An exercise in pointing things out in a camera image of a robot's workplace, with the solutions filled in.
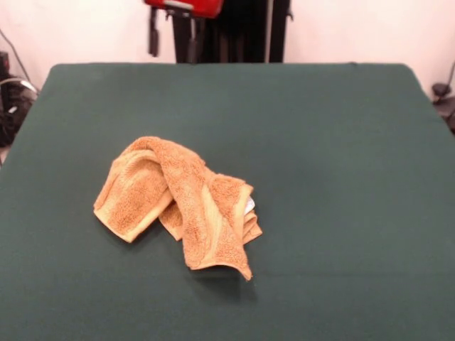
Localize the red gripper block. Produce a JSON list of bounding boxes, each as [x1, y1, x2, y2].
[[142, 0, 225, 20]]

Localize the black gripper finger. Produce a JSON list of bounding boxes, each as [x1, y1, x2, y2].
[[147, 6, 161, 58], [186, 16, 198, 65]]

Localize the orange terry towel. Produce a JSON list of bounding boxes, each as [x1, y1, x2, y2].
[[92, 135, 264, 283]]

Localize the dark green table cloth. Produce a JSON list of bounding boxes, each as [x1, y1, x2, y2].
[[0, 62, 455, 341]]

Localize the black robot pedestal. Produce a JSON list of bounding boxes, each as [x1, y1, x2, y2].
[[165, 0, 294, 65]]

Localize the thin grey cable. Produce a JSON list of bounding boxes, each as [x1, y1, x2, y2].
[[0, 28, 36, 94]]

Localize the black equipment with cables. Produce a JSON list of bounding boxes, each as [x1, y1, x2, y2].
[[0, 51, 39, 148]]

